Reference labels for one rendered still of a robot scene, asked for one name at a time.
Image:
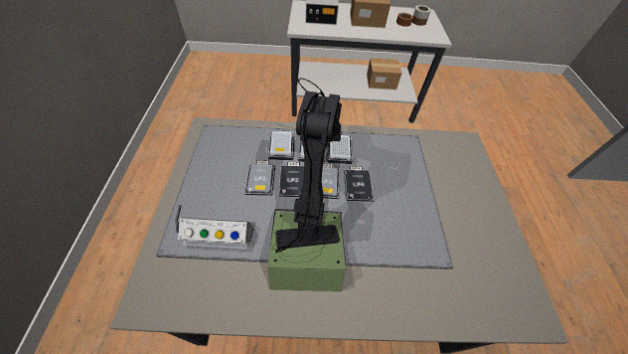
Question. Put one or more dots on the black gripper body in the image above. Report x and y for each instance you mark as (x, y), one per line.
(336, 138)

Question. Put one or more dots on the white button panel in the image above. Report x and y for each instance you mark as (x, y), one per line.
(213, 230)

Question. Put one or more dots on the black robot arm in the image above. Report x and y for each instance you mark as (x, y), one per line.
(319, 128)

